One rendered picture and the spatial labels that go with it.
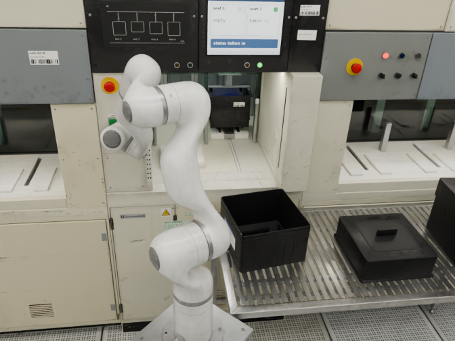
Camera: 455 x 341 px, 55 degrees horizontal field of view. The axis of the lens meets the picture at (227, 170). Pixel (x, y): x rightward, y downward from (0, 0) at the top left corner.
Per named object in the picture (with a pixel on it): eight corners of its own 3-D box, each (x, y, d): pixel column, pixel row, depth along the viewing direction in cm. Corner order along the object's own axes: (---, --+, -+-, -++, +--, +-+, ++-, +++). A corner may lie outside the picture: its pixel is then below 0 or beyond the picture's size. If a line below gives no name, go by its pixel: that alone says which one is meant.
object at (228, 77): (207, 134, 238) (208, 78, 223) (204, 120, 256) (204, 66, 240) (251, 133, 242) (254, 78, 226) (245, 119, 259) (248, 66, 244)
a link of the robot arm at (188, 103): (170, 263, 125) (218, 244, 133) (191, 277, 115) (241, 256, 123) (138, 87, 113) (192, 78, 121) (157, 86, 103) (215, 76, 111)
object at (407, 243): (361, 283, 162) (367, 256, 155) (332, 234, 187) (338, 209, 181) (434, 277, 166) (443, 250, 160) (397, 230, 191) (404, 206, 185)
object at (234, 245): (219, 230, 187) (219, 196, 178) (278, 220, 195) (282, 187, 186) (240, 273, 164) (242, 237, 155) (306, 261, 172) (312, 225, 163)
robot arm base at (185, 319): (196, 371, 127) (196, 327, 118) (150, 337, 137) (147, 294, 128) (235, 330, 141) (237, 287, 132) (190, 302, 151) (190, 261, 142)
